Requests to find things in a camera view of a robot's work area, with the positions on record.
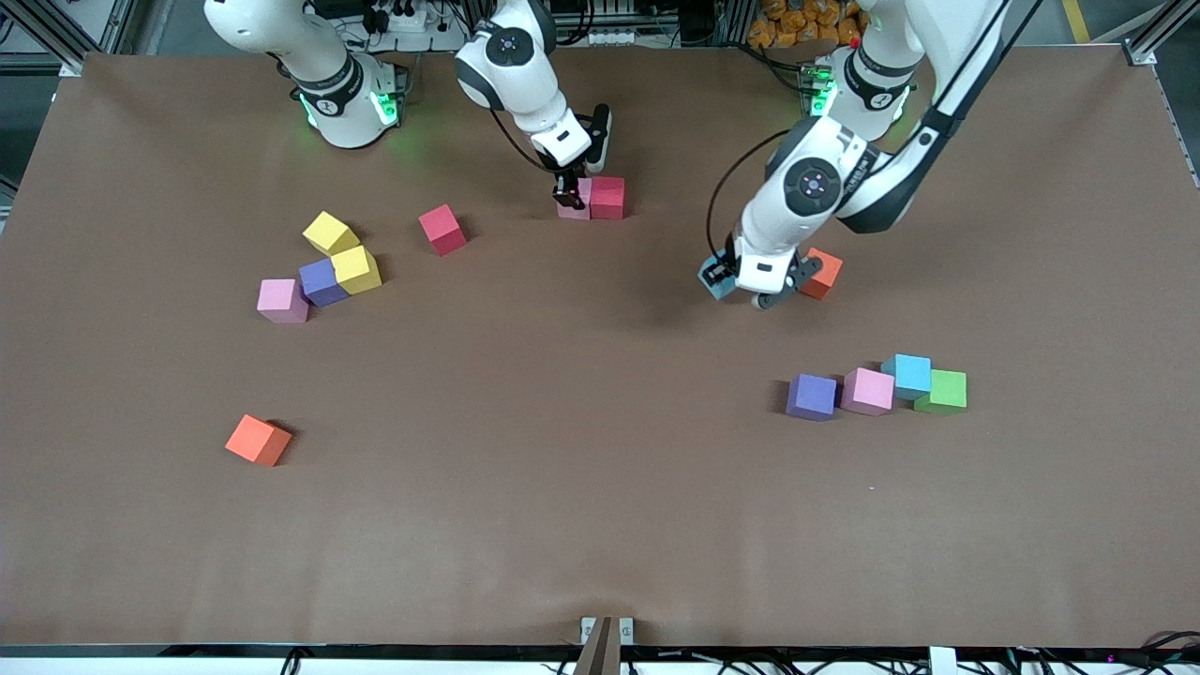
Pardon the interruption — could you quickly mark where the orange foam cube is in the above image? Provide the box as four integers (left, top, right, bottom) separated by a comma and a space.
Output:
225, 413, 293, 468
802, 247, 844, 302

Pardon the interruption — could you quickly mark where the blue foam cube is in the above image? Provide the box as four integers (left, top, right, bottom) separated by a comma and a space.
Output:
697, 262, 742, 302
880, 353, 934, 402

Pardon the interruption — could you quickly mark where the red foam cube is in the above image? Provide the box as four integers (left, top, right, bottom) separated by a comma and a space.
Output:
418, 203, 468, 257
590, 176, 626, 221

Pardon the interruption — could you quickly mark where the long white power strip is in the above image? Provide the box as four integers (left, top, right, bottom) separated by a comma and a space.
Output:
561, 26, 640, 48

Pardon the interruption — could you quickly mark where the purple foam cube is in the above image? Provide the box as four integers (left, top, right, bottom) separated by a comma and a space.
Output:
298, 258, 350, 308
786, 373, 838, 422

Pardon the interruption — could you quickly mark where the green foam cube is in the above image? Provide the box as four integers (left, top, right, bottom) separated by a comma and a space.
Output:
914, 369, 968, 416

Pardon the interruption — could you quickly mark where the white power strip with plugs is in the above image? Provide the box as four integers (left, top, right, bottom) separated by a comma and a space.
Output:
361, 0, 470, 53

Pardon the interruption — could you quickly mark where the yellow foam cube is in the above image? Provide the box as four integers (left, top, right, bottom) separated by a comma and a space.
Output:
302, 210, 361, 257
330, 245, 383, 297

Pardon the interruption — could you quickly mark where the bag of orange fruit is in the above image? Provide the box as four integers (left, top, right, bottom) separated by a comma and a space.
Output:
750, 0, 868, 48

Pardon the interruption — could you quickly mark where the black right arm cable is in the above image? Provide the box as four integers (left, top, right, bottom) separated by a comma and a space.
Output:
486, 105, 565, 179

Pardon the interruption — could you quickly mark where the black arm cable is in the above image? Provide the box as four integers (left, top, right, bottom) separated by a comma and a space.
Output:
703, 127, 793, 256
486, 105, 565, 179

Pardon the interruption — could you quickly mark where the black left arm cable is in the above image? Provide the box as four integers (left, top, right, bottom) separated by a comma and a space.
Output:
703, 127, 793, 256

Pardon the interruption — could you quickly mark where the grey metal bracket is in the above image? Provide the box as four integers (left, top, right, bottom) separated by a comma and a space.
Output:
579, 616, 636, 648

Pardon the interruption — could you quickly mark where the brown tapered post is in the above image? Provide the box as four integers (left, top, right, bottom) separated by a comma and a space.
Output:
572, 616, 623, 675

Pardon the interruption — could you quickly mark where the dark cable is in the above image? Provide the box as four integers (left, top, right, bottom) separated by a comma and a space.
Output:
1139, 630, 1200, 657

